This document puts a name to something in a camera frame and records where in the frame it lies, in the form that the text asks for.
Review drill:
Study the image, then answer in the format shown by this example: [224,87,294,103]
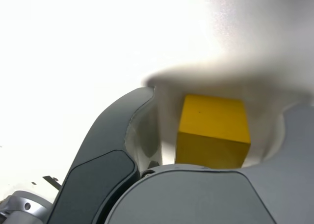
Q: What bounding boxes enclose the yellow cube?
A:
[175,94,252,169]

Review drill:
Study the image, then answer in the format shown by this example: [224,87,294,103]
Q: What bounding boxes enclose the black tape strip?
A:
[42,175,62,192]

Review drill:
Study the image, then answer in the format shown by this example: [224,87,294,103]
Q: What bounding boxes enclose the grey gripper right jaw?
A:
[105,93,314,224]

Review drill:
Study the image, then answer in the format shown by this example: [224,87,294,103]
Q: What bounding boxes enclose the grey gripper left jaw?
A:
[46,85,164,224]

